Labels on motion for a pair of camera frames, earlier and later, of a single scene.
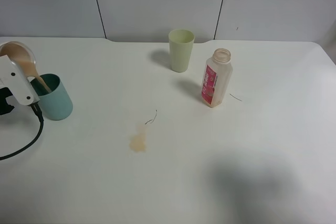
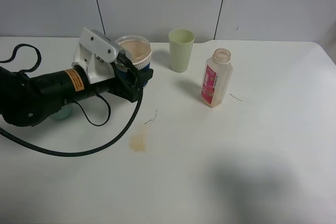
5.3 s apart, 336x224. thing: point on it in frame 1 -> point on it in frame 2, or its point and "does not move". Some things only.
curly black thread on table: x=153 y=119 does not move
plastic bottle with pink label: x=217 y=74 does not move
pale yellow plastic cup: x=181 y=41 does not move
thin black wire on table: x=236 y=98 does not move
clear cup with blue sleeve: x=22 y=55 -> x=138 y=50
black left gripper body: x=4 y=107 -> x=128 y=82
